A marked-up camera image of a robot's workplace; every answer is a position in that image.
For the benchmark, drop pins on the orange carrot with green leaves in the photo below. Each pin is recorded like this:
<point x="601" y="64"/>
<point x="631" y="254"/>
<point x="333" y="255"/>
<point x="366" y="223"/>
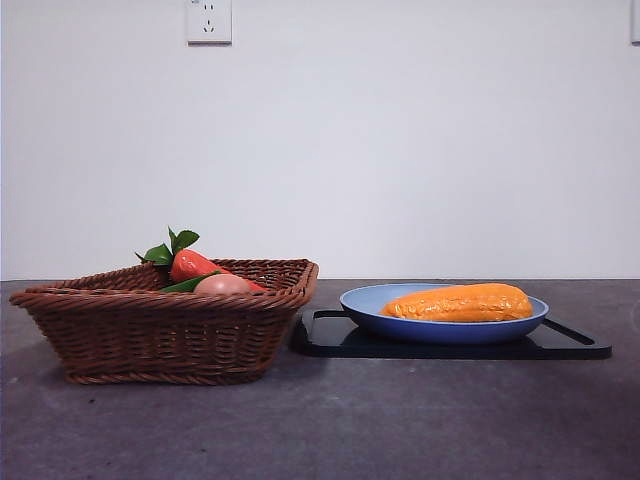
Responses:
<point x="187" y="262"/>

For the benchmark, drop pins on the brown wicker basket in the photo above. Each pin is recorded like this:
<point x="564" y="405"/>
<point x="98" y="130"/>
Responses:
<point x="165" y="335"/>

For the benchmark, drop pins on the blue round plate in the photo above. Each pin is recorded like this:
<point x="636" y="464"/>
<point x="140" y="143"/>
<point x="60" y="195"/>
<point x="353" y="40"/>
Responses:
<point x="440" y="332"/>

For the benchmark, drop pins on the white wall socket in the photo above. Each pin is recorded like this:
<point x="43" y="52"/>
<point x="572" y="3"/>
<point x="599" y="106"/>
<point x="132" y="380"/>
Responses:
<point x="210" y="22"/>

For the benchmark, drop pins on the yellow corn cob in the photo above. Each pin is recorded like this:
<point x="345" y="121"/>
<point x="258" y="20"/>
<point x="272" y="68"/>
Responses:
<point x="460" y="302"/>

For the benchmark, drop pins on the pinkish brown egg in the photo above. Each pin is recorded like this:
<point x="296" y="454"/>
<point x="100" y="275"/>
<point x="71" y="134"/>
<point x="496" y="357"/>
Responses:
<point x="220" y="285"/>

